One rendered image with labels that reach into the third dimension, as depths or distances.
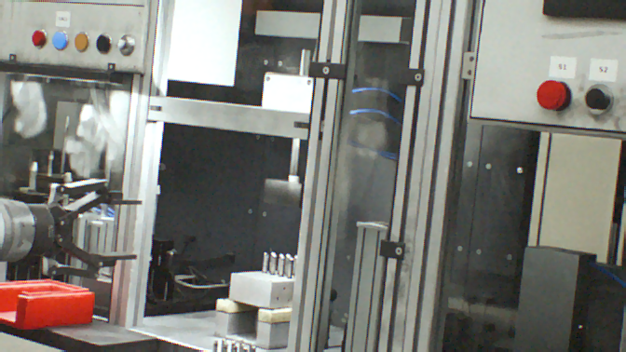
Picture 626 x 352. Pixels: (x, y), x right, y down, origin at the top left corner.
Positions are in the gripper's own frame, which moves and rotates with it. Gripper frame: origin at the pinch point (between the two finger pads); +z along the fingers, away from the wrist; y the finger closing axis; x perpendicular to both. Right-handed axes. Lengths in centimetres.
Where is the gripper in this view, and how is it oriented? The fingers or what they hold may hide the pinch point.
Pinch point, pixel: (121, 228)
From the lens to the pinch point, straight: 193.1
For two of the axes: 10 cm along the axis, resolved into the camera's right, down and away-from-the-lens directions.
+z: 6.0, 0.3, 8.0
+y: 1.1, -9.9, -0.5
